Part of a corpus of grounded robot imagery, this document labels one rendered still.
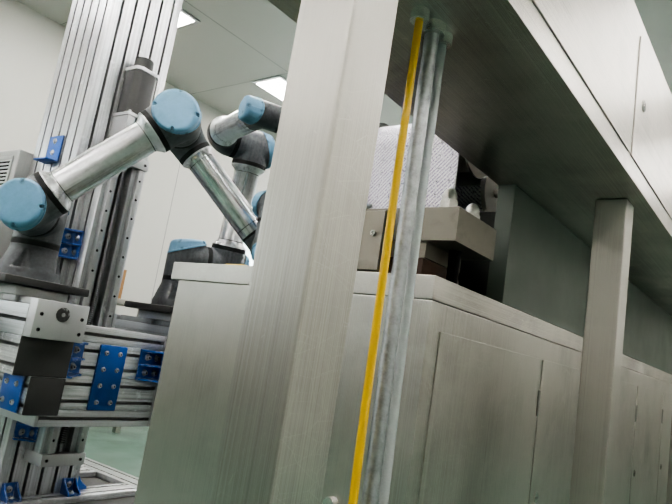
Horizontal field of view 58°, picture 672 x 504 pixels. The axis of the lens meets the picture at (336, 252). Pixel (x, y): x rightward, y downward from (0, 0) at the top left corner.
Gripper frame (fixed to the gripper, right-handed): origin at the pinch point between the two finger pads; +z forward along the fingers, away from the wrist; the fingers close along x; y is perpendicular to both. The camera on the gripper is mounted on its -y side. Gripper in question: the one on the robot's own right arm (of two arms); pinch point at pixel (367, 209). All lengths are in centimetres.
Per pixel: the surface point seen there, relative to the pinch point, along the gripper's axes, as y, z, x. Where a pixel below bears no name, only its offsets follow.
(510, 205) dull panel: 0.5, 33.3, 1.5
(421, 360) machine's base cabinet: -33, 34, -26
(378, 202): 1.5, 2.9, -0.2
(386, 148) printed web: 14.4, 2.9, -0.2
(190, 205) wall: 76, -357, 222
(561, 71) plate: 6, 55, -39
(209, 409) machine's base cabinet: -48, -11, -26
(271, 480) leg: -43, 52, -77
